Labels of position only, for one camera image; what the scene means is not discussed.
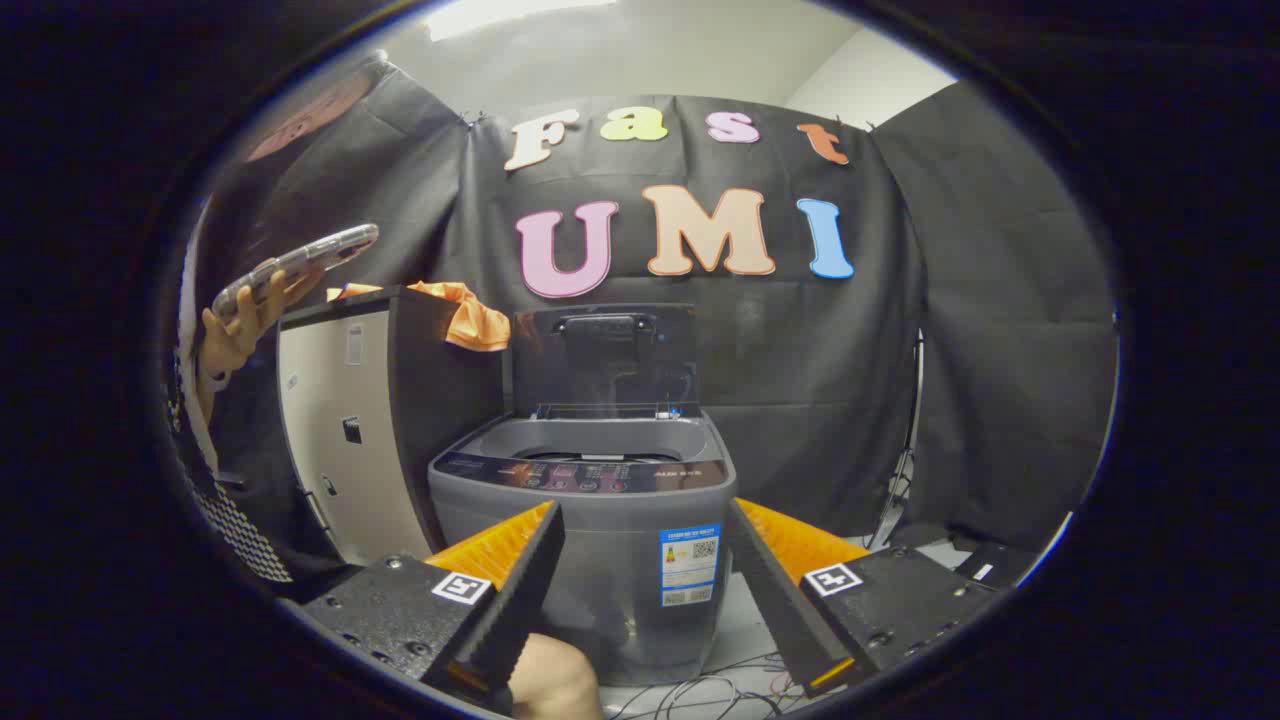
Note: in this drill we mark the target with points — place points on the orange polo shirt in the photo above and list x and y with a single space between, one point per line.
475 320

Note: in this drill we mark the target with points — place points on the person's checkered clothing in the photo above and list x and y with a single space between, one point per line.
240 530

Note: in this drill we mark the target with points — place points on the grey top-load washing machine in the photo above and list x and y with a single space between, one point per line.
620 535

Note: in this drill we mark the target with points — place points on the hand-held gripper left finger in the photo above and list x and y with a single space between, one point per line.
520 590

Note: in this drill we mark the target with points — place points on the grey cabinet with white door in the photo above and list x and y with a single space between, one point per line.
340 450

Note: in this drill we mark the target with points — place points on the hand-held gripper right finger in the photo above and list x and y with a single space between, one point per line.
775 590

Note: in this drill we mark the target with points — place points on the black light stand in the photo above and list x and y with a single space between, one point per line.
908 450

